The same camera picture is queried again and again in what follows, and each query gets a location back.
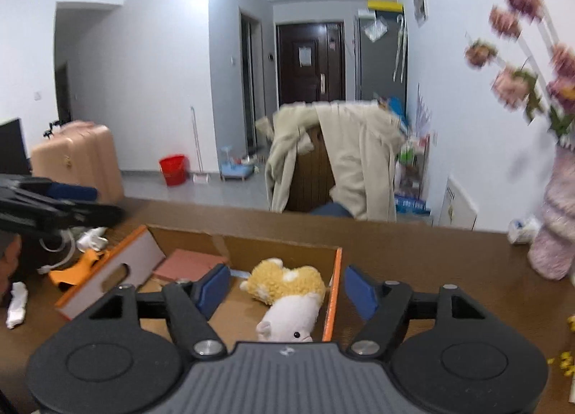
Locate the pink suitcase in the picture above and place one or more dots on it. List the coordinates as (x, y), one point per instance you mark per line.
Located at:
(81, 158)

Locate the white mop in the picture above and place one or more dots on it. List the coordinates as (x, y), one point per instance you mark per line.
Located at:
(196, 149)

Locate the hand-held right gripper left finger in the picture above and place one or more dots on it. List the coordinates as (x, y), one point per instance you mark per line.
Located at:
(213, 290)

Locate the yellow box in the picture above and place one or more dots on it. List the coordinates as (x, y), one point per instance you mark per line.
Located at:
(385, 4)

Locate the brown wooden chair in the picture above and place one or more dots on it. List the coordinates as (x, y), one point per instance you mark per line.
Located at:
(314, 171)

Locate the small white bottle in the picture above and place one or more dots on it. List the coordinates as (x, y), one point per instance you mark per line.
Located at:
(523, 230)

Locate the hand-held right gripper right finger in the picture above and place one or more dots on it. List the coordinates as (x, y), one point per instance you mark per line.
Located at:
(359, 292)

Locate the grey refrigerator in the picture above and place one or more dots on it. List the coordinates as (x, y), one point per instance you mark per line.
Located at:
(379, 68)

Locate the blue jeans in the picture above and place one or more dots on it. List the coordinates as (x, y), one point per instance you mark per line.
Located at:
(332, 211)

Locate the blue pet feeder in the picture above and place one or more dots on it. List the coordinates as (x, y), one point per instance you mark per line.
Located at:
(236, 169)

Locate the yellow fallen petals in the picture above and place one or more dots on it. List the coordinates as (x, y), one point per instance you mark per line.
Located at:
(565, 362)

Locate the wall poster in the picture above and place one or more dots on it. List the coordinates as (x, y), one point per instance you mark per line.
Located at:
(420, 3)

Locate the pink flat block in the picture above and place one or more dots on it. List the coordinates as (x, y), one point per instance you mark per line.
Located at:
(191, 265)

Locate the cluttered storage rack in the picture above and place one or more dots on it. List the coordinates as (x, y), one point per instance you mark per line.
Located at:
(411, 162)

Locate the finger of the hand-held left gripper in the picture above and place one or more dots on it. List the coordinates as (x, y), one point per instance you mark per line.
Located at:
(76, 215)
(67, 191)

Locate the white crumpled cloth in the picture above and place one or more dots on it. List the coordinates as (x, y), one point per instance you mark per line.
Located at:
(92, 239)

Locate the orange-edged cardboard box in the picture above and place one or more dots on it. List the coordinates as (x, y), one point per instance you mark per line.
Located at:
(193, 239)

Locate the red bucket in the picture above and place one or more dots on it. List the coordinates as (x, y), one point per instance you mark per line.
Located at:
(173, 170)

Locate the clear plastic bag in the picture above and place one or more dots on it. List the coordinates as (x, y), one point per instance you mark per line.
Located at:
(375, 30)

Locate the white paper door notice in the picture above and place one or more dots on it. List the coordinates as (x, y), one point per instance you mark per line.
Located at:
(305, 56)

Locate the pink ceramic vase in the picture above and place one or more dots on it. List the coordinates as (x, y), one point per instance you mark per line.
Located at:
(555, 225)

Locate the orange plastic holder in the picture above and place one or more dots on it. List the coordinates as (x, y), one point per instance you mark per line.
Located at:
(74, 272)

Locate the beige coat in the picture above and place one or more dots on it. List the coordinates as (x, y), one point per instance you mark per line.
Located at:
(359, 158)

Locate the white flat panel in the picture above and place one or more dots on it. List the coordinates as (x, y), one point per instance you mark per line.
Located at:
(458, 203)

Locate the person's left hand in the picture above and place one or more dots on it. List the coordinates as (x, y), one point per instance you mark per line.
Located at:
(8, 263)

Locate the black monitor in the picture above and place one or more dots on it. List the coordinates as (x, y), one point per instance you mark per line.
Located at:
(13, 146)

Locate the yellow and white plush dog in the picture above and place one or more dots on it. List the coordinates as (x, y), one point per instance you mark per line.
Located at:
(287, 290)

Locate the dark brown entrance door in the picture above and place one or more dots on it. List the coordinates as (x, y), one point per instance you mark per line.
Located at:
(310, 81)

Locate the white folded umbrella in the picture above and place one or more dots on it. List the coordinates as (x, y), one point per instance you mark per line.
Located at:
(400, 50)

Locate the dried pink rose bouquet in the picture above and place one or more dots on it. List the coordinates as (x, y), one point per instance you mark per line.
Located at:
(523, 5)

